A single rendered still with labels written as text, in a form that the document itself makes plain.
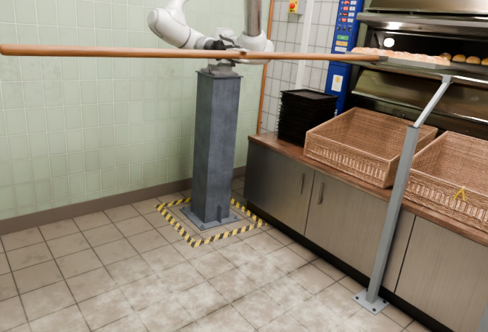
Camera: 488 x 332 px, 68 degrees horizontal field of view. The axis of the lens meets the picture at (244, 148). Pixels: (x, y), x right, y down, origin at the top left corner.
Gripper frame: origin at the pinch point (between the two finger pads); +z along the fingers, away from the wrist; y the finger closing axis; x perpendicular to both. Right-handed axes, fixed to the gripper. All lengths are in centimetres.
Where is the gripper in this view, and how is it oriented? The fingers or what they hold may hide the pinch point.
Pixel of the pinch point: (240, 54)
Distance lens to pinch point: 143.3
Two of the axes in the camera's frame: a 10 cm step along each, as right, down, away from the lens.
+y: -1.0, 9.4, 3.3
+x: -7.7, 1.4, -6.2
